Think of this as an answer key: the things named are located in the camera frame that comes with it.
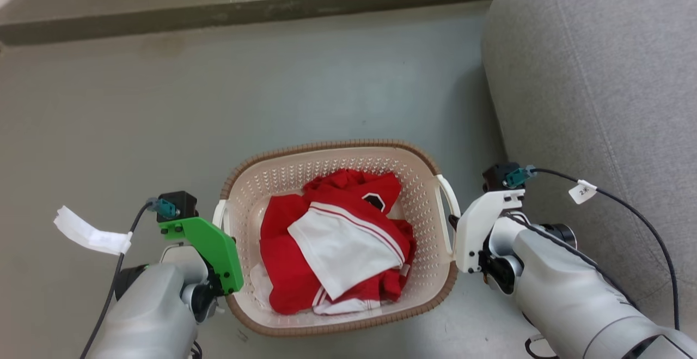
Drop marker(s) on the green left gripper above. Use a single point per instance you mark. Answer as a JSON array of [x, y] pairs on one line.
[[215, 250]]

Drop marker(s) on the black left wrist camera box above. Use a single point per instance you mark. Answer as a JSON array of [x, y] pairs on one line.
[[182, 204]]

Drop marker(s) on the large white paper tag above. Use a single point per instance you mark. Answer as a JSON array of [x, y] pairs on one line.
[[87, 231]]

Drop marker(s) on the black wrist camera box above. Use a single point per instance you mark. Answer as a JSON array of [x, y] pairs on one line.
[[495, 176], [182, 204]]

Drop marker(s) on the grey fabric sofa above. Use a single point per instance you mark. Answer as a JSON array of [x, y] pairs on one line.
[[599, 75]]

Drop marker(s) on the white garment with red stripes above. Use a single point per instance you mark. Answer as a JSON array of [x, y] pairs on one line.
[[337, 250]]

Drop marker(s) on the red sports jersey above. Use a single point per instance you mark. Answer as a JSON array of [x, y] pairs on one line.
[[283, 239]]

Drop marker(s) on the beige perforated laundry basket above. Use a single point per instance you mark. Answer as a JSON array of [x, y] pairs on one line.
[[261, 184]]

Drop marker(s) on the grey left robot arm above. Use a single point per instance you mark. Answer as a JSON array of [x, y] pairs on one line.
[[152, 315]]

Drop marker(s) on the small white written tag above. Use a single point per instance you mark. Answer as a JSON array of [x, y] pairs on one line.
[[582, 191]]

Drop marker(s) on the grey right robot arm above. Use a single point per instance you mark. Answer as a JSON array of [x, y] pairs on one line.
[[566, 293]]

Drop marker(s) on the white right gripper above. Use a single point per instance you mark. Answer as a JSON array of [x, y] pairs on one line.
[[474, 228]]

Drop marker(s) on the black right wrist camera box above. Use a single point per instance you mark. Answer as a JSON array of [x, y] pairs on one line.
[[495, 176]]

